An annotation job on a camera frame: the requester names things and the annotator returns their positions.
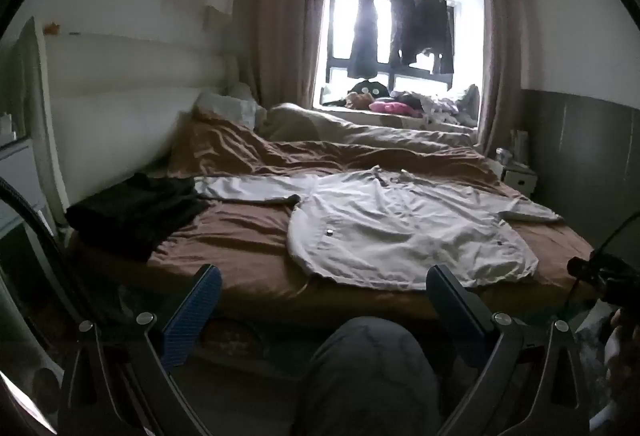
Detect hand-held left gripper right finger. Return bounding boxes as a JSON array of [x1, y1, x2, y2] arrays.
[[425, 264, 610, 436]]

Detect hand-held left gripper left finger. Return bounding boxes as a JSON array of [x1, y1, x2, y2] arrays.
[[59, 263, 223, 436]]

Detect white long-sleeve jacket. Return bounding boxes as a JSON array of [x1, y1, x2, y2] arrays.
[[194, 167, 565, 291]]

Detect black folded clothes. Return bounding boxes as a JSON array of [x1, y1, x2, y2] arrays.
[[65, 173, 211, 264]]

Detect pile of clothes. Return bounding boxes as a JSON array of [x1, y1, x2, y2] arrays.
[[391, 84, 481, 127]]

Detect person's right hand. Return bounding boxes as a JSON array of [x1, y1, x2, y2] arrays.
[[602, 306, 640, 397]]

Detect bed with brown sheet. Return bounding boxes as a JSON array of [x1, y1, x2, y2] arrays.
[[65, 103, 597, 332]]

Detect person's grey trouser leg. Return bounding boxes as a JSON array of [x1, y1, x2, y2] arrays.
[[292, 316, 445, 436]]

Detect white nightstand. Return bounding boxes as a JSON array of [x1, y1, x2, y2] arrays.
[[500, 160, 539, 197]]

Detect beige duvet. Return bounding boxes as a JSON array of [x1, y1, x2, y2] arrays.
[[260, 103, 482, 153]]

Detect white padded headboard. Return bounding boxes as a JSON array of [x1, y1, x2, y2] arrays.
[[32, 18, 242, 211]]

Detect white pillow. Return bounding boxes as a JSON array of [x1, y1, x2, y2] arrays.
[[195, 83, 268, 133]]

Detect pink plush toy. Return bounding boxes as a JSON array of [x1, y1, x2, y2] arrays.
[[368, 99, 409, 117]]

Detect white side cabinet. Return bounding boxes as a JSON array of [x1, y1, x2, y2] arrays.
[[0, 113, 52, 229]]

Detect brown plush toy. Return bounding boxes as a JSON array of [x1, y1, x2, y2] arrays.
[[344, 92, 374, 111]]

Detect black plush toy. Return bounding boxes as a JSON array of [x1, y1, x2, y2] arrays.
[[350, 78, 390, 99]]

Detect beige curtain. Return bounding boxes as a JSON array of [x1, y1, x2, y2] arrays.
[[237, 0, 332, 111], [477, 0, 527, 157]]

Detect dark hanging jacket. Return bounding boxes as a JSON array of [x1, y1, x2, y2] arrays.
[[412, 0, 455, 75]]

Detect dark hanging garment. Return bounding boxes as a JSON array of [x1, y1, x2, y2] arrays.
[[390, 0, 417, 65]]

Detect window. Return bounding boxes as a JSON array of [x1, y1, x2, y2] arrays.
[[312, 0, 484, 111]]

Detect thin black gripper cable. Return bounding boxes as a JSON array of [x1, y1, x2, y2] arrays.
[[594, 212, 640, 257]]

